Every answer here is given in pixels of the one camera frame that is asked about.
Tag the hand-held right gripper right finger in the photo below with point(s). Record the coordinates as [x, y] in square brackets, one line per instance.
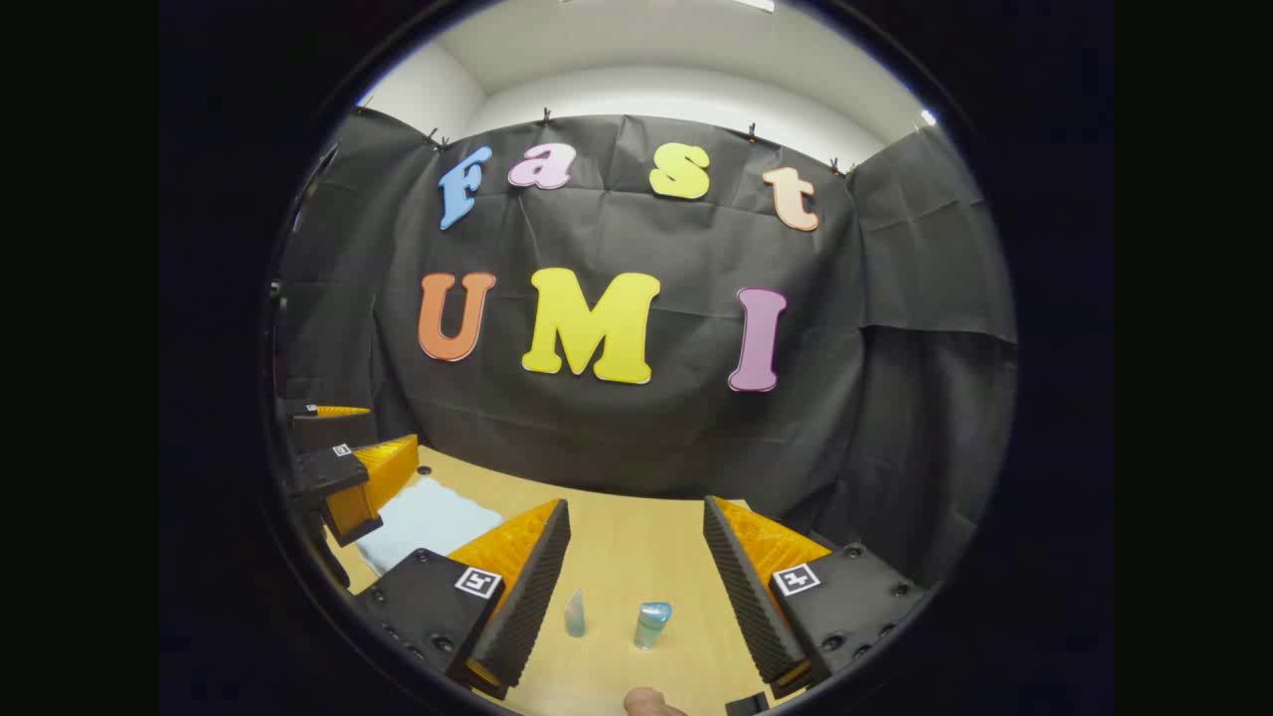
[751, 607]

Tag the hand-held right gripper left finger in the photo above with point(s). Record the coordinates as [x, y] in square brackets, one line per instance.
[527, 607]

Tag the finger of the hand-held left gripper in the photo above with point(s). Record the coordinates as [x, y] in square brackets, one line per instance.
[333, 430]
[323, 475]

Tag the small clear skincare tube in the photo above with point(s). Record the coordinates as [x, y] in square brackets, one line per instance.
[576, 619]

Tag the blue capped skincare bottle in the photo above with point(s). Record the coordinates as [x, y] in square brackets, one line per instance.
[651, 626]

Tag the light blue suitcase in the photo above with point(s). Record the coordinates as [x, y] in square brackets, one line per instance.
[428, 522]

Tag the black backdrop cloth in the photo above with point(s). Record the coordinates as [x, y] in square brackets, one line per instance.
[617, 438]

